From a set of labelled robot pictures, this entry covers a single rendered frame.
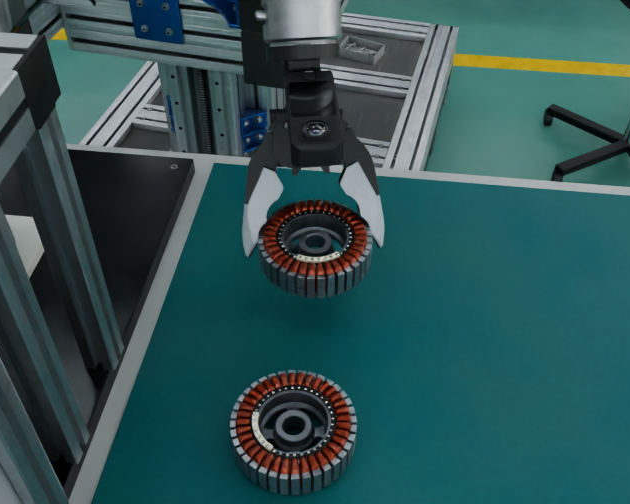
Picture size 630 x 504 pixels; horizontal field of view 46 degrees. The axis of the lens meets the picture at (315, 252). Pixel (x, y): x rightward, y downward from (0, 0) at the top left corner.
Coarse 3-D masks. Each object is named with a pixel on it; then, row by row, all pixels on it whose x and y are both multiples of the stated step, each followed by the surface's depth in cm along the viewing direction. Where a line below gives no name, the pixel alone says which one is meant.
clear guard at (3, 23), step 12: (0, 0) 63; (12, 0) 63; (24, 0) 63; (36, 0) 63; (48, 0) 74; (60, 0) 74; (72, 0) 74; (84, 0) 73; (0, 12) 61; (12, 12) 61; (24, 12) 61; (0, 24) 60; (12, 24) 60
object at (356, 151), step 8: (352, 136) 72; (352, 144) 72; (360, 144) 72; (352, 152) 72; (360, 152) 72; (368, 152) 73; (344, 160) 73; (352, 160) 73; (360, 160) 73; (368, 160) 73; (368, 168) 73; (368, 176) 73; (376, 184) 73; (376, 192) 74
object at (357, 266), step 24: (288, 216) 75; (312, 216) 76; (336, 216) 75; (360, 216) 76; (264, 240) 73; (288, 240) 76; (312, 240) 75; (336, 240) 76; (360, 240) 72; (264, 264) 72; (288, 264) 70; (312, 264) 70; (336, 264) 70; (360, 264) 71; (288, 288) 71; (312, 288) 70; (336, 288) 71
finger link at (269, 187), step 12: (264, 168) 72; (276, 168) 74; (264, 180) 72; (276, 180) 72; (252, 192) 73; (264, 192) 73; (276, 192) 73; (252, 204) 73; (264, 204) 73; (252, 216) 73; (264, 216) 73; (252, 228) 73; (252, 240) 74; (252, 252) 75
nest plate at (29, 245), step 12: (12, 216) 86; (24, 216) 86; (12, 228) 85; (24, 228) 85; (36, 228) 85; (24, 240) 83; (36, 240) 83; (24, 252) 82; (36, 252) 82; (24, 264) 81; (36, 264) 82
